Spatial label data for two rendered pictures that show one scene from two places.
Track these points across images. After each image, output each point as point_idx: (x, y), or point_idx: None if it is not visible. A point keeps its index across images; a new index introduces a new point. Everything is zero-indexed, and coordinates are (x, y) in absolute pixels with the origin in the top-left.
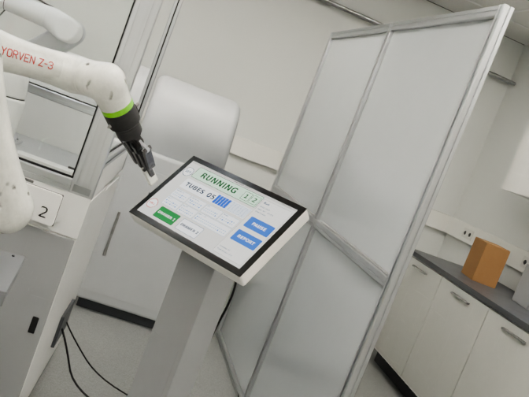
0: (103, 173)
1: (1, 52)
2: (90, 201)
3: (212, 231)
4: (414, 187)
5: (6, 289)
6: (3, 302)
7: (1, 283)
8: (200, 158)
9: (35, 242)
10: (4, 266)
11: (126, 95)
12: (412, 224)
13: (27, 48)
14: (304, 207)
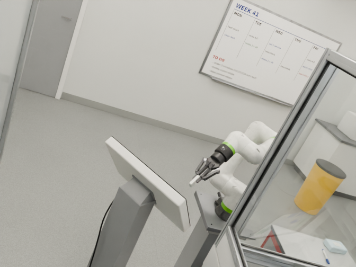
0: (226, 248)
1: (249, 126)
2: (214, 247)
3: None
4: (3, 106)
5: (196, 192)
6: (194, 195)
7: (200, 195)
8: (180, 194)
9: None
10: (207, 211)
11: (225, 139)
12: (10, 120)
13: (263, 142)
14: (113, 136)
